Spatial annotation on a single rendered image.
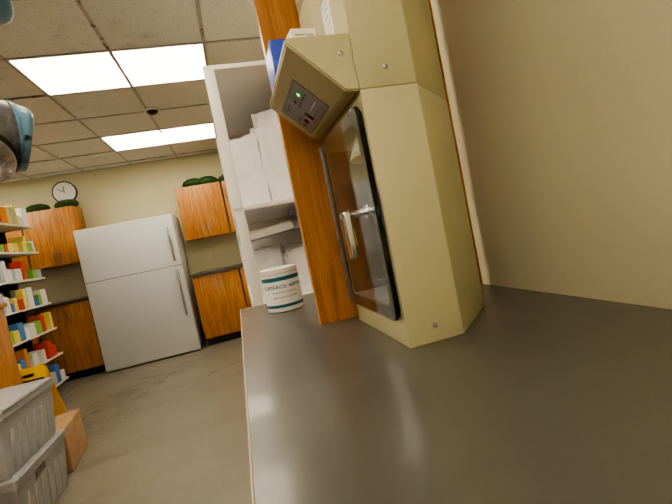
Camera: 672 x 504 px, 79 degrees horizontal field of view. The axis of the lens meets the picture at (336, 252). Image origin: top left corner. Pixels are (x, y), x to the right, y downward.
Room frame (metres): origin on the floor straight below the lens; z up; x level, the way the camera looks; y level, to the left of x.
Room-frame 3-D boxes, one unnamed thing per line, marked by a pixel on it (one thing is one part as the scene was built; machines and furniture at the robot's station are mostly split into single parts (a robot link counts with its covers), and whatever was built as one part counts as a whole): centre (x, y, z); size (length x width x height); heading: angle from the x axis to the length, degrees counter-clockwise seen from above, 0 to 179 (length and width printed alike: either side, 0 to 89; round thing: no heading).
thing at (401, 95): (0.92, -0.18, 1.33); 0.32 x 0.25 x 0.77; 13
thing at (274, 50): (0.95, 0.01, 1.56); 0.10 x 0.10 x 0.09; 13
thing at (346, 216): (0.77, -0.05, 1.17); 0.05 x 0.03 x 0.10; 103
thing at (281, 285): (1.45, 0.21, 1.02); 0.13 x 0.13 x 0.15
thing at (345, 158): (0.88, -0.05, 1.19); 0.30 x 0.01 x 0.40; 13
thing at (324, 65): (0.87, -0.01, 1.46); 0.32 x 0.12 x 0.10; 13
